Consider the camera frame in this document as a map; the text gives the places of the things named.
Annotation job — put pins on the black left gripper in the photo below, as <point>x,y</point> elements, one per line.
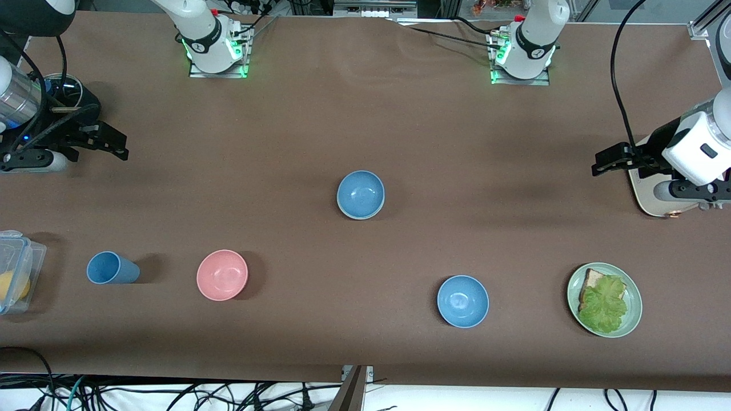
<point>654,148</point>

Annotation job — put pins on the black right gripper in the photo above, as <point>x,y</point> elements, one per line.
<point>64,121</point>

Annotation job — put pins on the blue bowl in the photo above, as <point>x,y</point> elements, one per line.
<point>462,301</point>
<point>360,193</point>

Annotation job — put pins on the green bowl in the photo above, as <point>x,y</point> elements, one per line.
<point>360,218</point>

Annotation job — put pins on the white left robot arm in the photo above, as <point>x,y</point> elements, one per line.
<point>537,34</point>

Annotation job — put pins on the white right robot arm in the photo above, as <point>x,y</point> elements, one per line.
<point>200,40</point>

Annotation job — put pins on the pink bowl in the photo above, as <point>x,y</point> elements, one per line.
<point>221,275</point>

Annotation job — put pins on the cream toaster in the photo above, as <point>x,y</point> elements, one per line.
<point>642,197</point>

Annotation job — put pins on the bread slice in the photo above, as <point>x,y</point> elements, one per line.
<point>593,278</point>

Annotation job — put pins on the blue cup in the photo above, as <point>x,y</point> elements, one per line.
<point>111,268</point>

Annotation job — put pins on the clear plastic container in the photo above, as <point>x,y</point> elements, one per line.
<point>33,254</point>

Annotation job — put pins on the green plate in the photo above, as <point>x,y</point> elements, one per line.
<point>635,302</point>

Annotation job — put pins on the green lettuce leaf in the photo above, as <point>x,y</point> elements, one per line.
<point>605,305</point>

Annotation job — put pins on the yellow fruit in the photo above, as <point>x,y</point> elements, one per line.
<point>14,287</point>

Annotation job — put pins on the brown table cover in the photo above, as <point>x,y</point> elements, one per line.
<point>365,114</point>

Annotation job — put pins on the grey equipment box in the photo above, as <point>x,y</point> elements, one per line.
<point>377,5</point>

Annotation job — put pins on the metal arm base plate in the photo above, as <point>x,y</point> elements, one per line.
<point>539,82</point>
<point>240,72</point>

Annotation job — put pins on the aluminium frame profile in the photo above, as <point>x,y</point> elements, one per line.
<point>699,28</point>

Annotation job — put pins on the small metal bracket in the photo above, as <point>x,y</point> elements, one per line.
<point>369,372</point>

